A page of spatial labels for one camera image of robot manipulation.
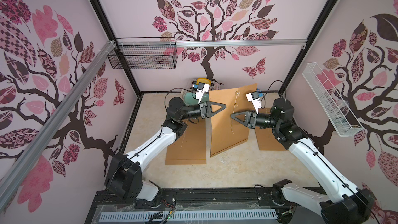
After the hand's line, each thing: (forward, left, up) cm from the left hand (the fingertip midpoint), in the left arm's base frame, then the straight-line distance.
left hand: (224, 109), depth 61 cm
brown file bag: (-5, -1, -9) cm, 11 cm away
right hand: (-1, -3, -5) cm, 6 cm away
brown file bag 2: (+2, +16, -39) cm, 42 cm away
